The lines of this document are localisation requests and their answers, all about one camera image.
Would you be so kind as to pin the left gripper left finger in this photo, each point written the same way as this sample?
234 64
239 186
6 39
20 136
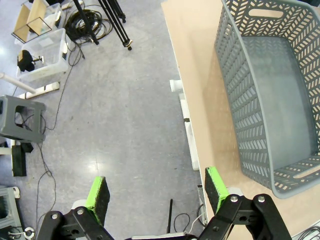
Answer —
100 200

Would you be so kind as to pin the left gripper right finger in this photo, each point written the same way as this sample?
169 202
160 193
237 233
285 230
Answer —
215 192

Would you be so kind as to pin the small black stand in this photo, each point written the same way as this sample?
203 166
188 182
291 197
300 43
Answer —
170 215

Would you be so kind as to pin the white table leg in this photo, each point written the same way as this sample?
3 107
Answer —
192 140

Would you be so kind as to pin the black block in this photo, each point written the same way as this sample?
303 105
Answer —
18 160

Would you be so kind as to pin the empty grey plastic basket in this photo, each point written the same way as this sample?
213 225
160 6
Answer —
275 100

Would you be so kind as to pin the grey plastic stool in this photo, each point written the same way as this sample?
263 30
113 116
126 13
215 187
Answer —
7 120

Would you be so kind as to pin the black object in bin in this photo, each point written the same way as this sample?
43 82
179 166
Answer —
25 62

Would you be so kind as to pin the large clear plastic bin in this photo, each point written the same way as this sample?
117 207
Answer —
50 50

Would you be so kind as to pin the small clear plastic bin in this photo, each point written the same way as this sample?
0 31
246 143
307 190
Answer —
53 15

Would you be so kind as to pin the grey aluminium frame rack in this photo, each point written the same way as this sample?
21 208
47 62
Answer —
10 220

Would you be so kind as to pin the white pipe frame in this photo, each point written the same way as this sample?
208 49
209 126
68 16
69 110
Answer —
15 83

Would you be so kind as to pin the wooden open frame box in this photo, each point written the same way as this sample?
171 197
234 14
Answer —
37 12

